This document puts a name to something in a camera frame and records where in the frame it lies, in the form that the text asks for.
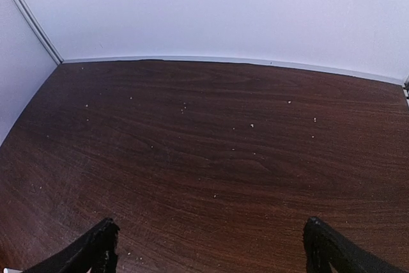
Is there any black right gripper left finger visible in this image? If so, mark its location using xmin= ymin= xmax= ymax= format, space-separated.
xmin=25 ymin=218 xmax=120 ymax=273

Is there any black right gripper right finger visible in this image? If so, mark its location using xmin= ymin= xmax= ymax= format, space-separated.
xmin=303 ymin=217 xmax=403 ymax=272

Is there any left aluminium corner post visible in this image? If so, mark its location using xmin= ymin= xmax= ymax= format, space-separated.
xmin=12 ymin=0 xmax=64 ymax=65

